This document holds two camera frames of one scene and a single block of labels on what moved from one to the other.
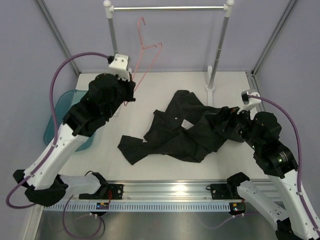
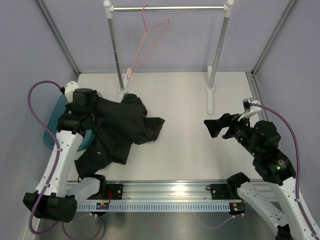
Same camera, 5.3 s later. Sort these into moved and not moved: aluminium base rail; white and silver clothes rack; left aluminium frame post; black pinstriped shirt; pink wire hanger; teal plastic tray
Moved: black pinstriped shirt; pink wire hanger
Not moved: aluminium base rail; left aluminium frame post; white and silver clothes rack; teal plastic tray
